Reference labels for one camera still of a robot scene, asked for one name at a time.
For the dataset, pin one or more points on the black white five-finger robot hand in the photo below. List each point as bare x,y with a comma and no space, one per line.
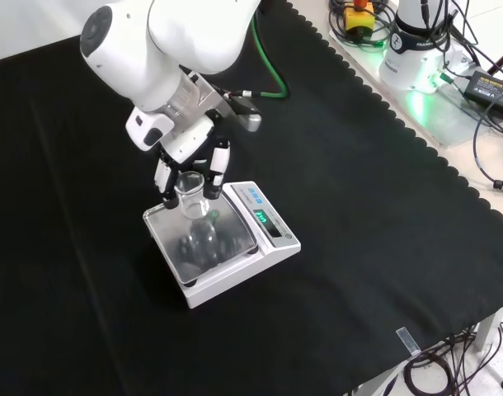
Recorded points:
185,142

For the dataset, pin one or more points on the clear glass beaker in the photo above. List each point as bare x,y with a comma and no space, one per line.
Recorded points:
190,202

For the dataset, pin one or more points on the white electronic balance steel pan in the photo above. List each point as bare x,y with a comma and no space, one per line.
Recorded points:
251,264

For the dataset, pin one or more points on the black bench cloth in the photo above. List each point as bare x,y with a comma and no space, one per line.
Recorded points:
358,231

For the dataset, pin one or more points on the yellow stop button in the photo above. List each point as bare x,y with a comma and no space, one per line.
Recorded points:
358,16

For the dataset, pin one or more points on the grey tape strip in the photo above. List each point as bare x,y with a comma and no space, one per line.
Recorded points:
408,341

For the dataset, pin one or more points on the black power adapter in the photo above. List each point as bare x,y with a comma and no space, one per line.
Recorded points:
490,88

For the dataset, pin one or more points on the white table leg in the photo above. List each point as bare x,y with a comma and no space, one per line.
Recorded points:
491,328

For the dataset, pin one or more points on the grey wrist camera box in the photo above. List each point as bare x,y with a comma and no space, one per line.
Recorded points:
247,115

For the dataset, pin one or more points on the metal base plate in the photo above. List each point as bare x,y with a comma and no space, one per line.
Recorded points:
437,115

